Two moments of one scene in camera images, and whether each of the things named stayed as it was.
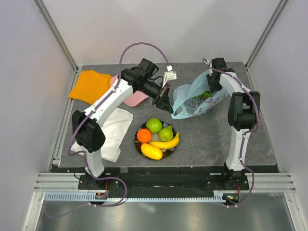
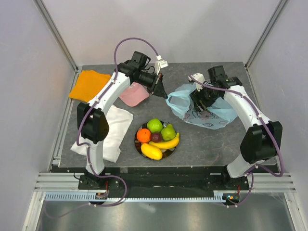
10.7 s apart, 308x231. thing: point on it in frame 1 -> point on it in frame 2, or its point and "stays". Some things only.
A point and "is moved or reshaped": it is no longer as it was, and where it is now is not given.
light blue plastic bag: x=185 y=104 is moved or reshaped
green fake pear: x=166 y=134 is moved or reshaped
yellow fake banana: x=167 y=144 stays
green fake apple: x=154 y=125 stays
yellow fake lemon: x=151 y=151 stays
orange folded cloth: x=90 y=86 stays
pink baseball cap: x=137 y=97 stays
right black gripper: x=212 y=88 -> x=196 y=96
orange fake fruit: x=144 y=135 stays
